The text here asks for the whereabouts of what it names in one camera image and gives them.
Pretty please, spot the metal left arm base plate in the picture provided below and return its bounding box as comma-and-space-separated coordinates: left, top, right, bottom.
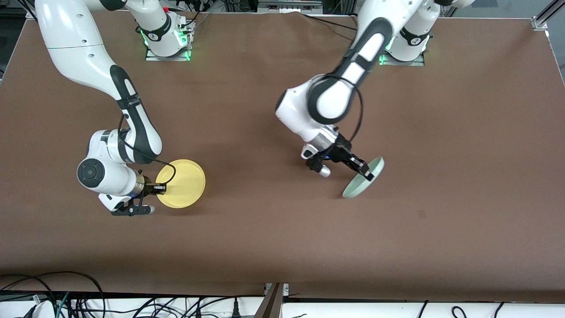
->
379, 26, 426, 67

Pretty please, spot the long black arcing cable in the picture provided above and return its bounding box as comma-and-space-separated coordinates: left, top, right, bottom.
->
0, 271, 106, 318

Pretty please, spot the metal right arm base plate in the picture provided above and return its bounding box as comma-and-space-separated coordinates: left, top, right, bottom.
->
145, 20, 192, 62

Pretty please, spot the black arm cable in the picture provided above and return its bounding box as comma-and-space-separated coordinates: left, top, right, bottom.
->
117, 113, 176, 184
309, 75, 365, 144

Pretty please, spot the aluminium frame post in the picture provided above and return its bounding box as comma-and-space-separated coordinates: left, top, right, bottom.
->
254, 283, 290, 318

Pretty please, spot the grey equipment box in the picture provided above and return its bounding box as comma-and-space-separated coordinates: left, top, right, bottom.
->
258, 0, 324, 14

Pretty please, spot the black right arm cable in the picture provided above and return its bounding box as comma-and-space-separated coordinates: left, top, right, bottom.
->
117, 113, 176, 184

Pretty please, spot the black cable across table edge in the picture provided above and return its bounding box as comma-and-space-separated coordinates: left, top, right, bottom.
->
302, 13, 358, 31

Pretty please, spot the light green round plate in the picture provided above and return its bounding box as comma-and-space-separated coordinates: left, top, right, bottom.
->
342, 156, 385, 199

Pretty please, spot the aluminium frame corner profile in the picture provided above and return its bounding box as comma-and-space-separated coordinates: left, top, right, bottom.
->
531, 0, 565, 31

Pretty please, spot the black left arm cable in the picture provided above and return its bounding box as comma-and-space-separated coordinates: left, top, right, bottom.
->
309, 75, 365, 144

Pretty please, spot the yellow round plate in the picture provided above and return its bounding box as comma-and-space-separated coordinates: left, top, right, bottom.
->
155, 159, 207, 209

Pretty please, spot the green cable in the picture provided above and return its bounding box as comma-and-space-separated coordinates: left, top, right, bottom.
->
54, 291, 71, 318

